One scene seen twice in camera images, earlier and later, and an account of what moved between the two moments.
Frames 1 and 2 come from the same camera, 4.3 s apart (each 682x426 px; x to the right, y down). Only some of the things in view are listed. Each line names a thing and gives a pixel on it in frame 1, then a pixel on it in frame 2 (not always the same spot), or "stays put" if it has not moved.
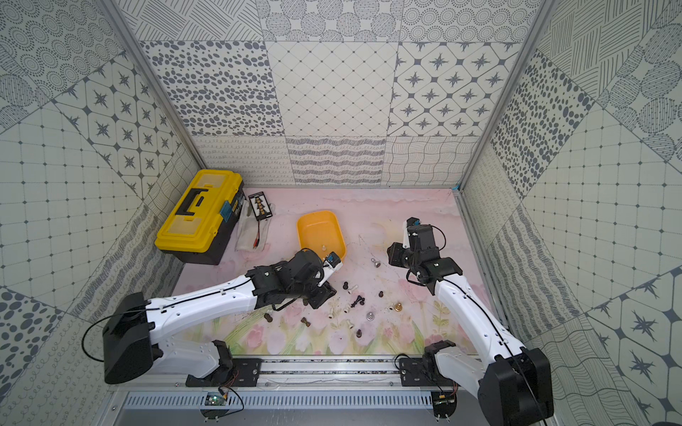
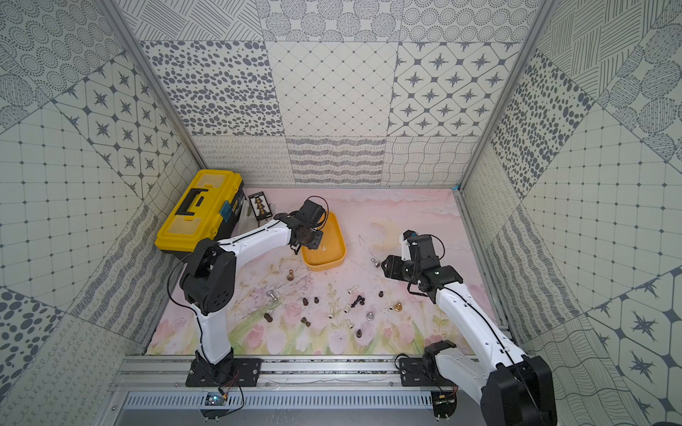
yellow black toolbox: (202, 222) stays put
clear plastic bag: (252, 232) stays put
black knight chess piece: (359, 298) stays put
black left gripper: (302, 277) → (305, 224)
